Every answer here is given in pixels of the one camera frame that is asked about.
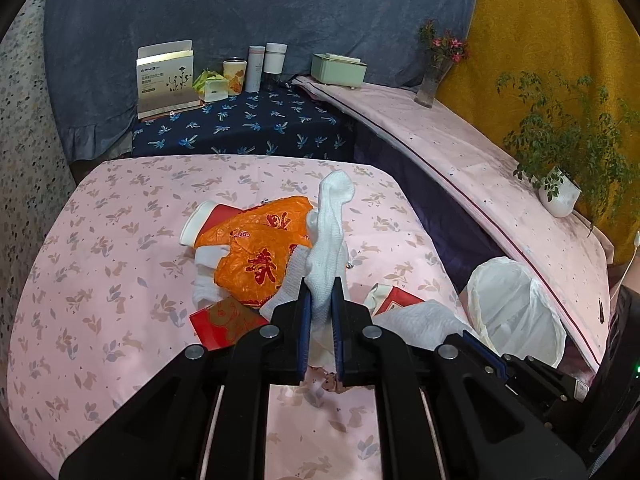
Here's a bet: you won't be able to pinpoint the white sock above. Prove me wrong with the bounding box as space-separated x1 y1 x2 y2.
258 169 356 324

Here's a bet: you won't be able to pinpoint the orange plastic bag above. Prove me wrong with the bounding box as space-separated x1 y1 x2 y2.
194 195 311 309

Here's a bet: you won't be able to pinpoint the red gold envelope packet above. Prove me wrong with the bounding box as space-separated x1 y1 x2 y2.
189 297 268 350

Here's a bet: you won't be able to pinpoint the red white paper cup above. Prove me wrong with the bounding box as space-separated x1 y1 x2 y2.
179 200 242 248

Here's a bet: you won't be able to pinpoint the white lined trash bin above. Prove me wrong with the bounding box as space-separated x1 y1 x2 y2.
462 257 566 367

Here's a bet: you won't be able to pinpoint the white crumpled tissue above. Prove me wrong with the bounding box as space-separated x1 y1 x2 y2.
372 300 476 351

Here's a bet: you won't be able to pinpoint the black clip on bench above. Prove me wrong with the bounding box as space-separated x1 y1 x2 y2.
598 299 605 324

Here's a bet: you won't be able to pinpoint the navy floral cloth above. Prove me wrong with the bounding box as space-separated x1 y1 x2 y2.
132 86 355 162

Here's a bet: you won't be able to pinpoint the pink rabbit print tablecloth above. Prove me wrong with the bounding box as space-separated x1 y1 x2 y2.
9 155 466 479

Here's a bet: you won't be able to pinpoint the pale pink bench cover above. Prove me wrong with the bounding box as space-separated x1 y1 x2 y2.
294 76 613 370

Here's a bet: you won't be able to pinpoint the mint green tissue box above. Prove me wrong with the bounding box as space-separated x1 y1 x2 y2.
310 53 367 88

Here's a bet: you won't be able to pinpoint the green yellow small carton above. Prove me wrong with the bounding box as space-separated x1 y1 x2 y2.
193 70 229 104

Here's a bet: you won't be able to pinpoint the orange printed tin can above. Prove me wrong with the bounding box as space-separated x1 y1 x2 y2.
224 58 247 96

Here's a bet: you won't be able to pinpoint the white cap bottle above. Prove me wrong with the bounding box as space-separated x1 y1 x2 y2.
264 42 288 84

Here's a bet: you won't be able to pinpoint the tall white bottle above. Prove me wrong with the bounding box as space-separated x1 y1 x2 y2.
244 46 266 93

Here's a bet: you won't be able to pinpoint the white open book box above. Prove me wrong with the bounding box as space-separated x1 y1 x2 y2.
136 40 201 120

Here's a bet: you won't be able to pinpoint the green plant white pot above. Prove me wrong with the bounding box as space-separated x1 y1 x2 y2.
496 70 639 226

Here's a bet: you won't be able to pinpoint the glass vase pink flowers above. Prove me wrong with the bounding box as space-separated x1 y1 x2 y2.
414 20 469 108

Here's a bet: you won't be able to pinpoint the blue grey backdrop blanket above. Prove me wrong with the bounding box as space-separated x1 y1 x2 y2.
43 0 476 162

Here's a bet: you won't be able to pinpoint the mustard yellow curtain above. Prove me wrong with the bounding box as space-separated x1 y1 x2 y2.
437 0 639 264

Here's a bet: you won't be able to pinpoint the speckled grey wall cloth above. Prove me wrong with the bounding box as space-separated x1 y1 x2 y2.
0 0 76 321

